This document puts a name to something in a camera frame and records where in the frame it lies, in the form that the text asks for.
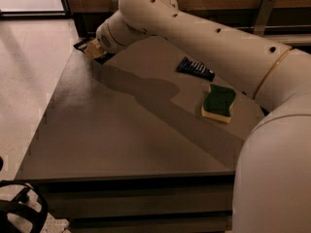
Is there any grey table cabinet with drawers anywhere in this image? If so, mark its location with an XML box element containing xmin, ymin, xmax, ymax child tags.
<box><xmin>17</xmin><ymin>37</ymin><xmax>262</xmax><ymax>233</ymax></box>

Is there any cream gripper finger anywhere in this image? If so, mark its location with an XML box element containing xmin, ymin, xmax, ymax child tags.
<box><xmin>85</xmin><ymin>39</ymin><xmax>105</xmax><ymax>59</ymax></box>

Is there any dark blue rxbar wrapper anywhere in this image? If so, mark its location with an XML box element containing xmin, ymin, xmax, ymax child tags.
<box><xmin>177</xmin><ymin>57</ymin><xmax>215</xmax><ymax>82</ymax></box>

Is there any black chocolate rxbar wrapper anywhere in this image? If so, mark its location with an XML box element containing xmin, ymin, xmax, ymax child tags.
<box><xmin>74</xmin><ymin>38</ymin><xmax>115</xmax><ymax>64</ymax></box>

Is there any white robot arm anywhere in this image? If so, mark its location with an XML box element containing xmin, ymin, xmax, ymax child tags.
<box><xmin>96</xmin><ymin>0</ymin><xmax>311</xmax><ymax>233</ymax></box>

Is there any right metal wall bracket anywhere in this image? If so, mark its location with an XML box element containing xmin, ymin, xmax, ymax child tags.
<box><xmin>253</xmin><ymin>0</ymin><xmax>277</xmax><ymax>36</ymax></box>

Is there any green and yellow sponge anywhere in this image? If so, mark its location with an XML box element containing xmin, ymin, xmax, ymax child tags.
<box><xmin>201</xmin><ymin>84</ymin><xmax>236</xmax><ymax>124</ymax></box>

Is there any black office chair base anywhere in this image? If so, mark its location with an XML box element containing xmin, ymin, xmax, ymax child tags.
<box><xmin>0</xmin><ymin>180</ymin><xmax>48</xmax><ymax>233</ymax></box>

